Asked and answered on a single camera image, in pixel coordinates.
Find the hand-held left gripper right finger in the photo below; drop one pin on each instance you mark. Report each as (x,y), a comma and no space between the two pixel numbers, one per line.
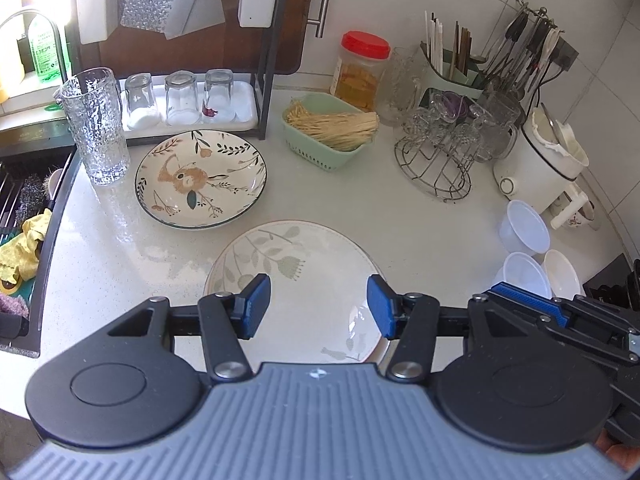
(382,305)

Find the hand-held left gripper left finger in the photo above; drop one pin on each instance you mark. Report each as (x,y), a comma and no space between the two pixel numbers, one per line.
(257,305)

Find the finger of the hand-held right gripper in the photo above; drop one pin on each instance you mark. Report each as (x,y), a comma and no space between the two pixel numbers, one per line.
(530,302)

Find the translucent plastic bowl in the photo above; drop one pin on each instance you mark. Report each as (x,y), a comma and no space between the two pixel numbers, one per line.
(527,275)
(524,225)

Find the white plastic bowl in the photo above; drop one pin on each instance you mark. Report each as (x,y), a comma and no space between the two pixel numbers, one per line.
(562,272)

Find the leaf print ceramic plate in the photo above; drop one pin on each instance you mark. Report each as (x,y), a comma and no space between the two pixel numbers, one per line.
(300,270)

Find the deer print ceramic plate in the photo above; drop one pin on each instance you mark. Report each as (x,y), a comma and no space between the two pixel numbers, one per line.
(200,180)

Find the person's right hand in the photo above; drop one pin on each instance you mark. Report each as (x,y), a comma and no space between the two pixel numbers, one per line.
(622,455)

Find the black induction cooker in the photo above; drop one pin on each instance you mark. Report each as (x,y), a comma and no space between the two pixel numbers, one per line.
(610,277)

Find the small floral ceramic pot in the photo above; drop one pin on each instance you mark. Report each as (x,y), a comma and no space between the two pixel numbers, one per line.
(582,217)

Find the white electric cooking pot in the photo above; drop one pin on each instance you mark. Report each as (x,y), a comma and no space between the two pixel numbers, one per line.
(535,170)

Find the green plastic basket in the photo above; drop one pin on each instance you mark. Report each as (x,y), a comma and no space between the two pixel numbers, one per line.
(320,157)

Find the clear stemmed glass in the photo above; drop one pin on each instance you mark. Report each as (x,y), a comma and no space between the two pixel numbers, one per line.
(472,130)
(420,125)

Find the bundle of toothpicks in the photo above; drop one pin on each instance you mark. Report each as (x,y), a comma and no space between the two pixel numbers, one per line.
(332,127)

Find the textured glass mug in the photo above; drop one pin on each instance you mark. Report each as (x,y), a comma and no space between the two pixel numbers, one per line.
(500,120)

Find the white plastic tray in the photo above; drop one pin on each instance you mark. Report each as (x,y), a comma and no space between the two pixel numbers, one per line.
(247,105)

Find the clear drinking glass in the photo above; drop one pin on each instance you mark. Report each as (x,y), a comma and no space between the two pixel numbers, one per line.
(142,102)
(219,97)
(182,100)

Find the purple base stemmed glass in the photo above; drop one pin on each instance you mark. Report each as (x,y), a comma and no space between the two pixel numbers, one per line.
(452,105)

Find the tall textured glass cup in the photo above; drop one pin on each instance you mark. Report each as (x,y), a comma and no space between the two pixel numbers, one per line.
(402,85)

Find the black kitchen sink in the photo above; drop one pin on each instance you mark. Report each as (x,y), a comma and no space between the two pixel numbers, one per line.
(55,200)

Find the green utensil holder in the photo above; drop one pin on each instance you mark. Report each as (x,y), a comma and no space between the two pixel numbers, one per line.
(442,82)

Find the red lid plastic jar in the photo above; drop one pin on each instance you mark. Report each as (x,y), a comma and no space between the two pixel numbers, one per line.
(357,75)

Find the tall textured glass pitcher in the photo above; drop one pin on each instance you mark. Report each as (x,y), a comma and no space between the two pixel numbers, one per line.
(102,130)

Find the yellow cloth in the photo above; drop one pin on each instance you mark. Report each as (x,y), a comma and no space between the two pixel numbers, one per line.
(22,255)

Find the black metal rack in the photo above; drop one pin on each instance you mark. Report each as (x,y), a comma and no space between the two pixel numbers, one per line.
(272,60)

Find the steel wool scrubber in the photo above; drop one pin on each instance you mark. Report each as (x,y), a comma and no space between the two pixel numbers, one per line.
(32,195)

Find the row of hanging utensils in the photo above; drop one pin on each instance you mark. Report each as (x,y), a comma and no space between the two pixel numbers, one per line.
(520,45)

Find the bundle of brown chopsticks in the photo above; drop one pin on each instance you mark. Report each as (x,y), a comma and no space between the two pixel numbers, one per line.
(462,50)

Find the bundle of white chopsticks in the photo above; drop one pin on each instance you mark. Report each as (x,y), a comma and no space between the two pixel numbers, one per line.
(434,45)

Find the brown wooden cutting board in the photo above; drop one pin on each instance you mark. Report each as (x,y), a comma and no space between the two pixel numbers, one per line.
(292,10)

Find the green dish soap bottle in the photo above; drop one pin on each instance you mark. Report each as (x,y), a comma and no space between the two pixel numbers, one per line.
(47,45)

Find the metal faucet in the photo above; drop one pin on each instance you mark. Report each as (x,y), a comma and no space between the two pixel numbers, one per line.
(20,14)

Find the black wall outlet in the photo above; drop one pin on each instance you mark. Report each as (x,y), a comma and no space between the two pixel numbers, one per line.
(565,52)

